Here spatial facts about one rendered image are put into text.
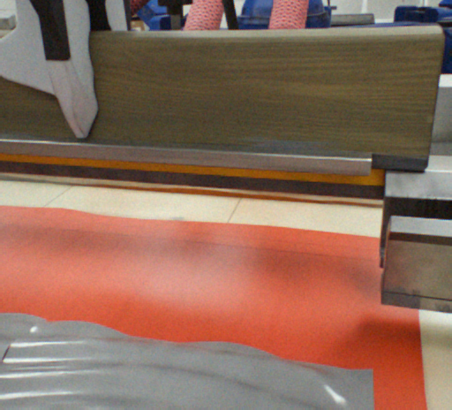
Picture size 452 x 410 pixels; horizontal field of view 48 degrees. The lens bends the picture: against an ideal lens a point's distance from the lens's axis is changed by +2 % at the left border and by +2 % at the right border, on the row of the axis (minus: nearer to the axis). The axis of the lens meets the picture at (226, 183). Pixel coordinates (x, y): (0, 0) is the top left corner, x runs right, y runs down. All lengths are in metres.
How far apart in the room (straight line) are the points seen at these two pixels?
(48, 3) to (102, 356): 0.18
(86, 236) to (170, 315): 0.12
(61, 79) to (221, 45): 0.09
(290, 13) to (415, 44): 0.45
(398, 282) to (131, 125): 0.18
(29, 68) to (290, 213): 0.22
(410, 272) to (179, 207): 0.22
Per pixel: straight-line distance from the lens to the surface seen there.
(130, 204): 0.44
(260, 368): 0.25
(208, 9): 0.75
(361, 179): 0.31
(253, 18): 1.03
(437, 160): 0.44
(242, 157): 0.29
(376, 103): 0.29
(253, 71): 0.29
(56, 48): 0.30
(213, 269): 0.34
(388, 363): 0.28
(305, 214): 0.41
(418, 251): 0.26
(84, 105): 0.32
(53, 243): 0.40
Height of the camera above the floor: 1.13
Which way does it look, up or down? 23 degrees down
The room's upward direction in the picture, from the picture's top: 2 degrees counter-clockwise
